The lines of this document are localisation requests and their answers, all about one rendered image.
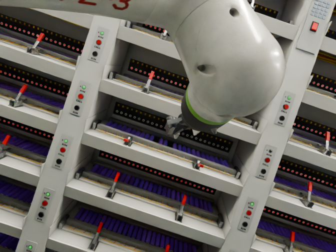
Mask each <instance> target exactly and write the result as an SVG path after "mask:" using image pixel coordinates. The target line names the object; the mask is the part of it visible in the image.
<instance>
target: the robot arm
mask: <svg viewBox="0 0 336 252"><path fill-rule="evenodd" d="M0 6H8V7H22V8H34V9H46V10H56V11H65V12H74V13H82V14H89V15H96V16H103V17H109V18H115V19H121V20H127V21H132V22H137V23H141V24H146V25H150V26H154V27H158V28H162V29H165V30H166V31H167V32H168V34H169V36H170V38H171V39H172V41H173V43H174V45H175V47H176V49H177V52H178V54H179V56H180V59H181V61H182V64H183V66H184V69H185V72H186V74H187V77H188V80H189V84H188V87H187V89H186V91H185V94H184V96H183V98H182V101H181V112H182V113H181V114H180V115H179V116H178V118H175V117H171V116H168V117H167V118H166V120H167V122H166V125H165V130H166V135H167V136H170V135H173V136H174V139H177V138H178V136H179V135H180V132H181V131H183V130H189V129H192V131H193V135H194V136H196V135H197V134H198V133H199V132H210V131H212V133H213V134H216V133H217V129H218V128H220V127H221V126H223V125H224V124H226V123H227V122H229V121H230V120H232V119H234V118H239V117H245V116H248V115H251V114H254V113H256V112H258V111H259V110H261V109H263V108H264V107H265V106H266V105H268V104H269V103H270V102H271V101H272V100H273V99H274V97H275V96H276V95H277V93H278V91H279V90H280V88H281V86H282V83H283V80H284V76H285V69H286V65H285V57H284V54H283V51H282V48H281V46H280V45H279V43H278V42H277V40H276V39H275V38H274V36H273V35H272V34H271V33H270V31H269V30H268V29H267V28H266V26H265V25H264V24H263V22H262V21H261V19H260V18H259V17H258V15H257V14H256V13H255V11H254V10H253V9H252V7H251V6H250V4H249V3H248V1H247V0H0Z"/></svg>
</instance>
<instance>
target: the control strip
mask: <svg viewBox="0 0 336 252"><path fill-rule="evenodd" d="M333 1H334V0H312V3H311V5H310V8H309V11H308V14H307V17H306V20H305V23H304V26H303V28H302V31H301V34H300V37H299V40H298V43H297V46H296V48H297V49H300V50H303V51H305V52H308V53H311V54H315V53H316V50H317V47H318V44H319V41H320V39H321V36H322V33H323V30H324V27H325V24H326V21H327V19H328V16H329V13H330V10H331V7H332V4H333Z"/></svg>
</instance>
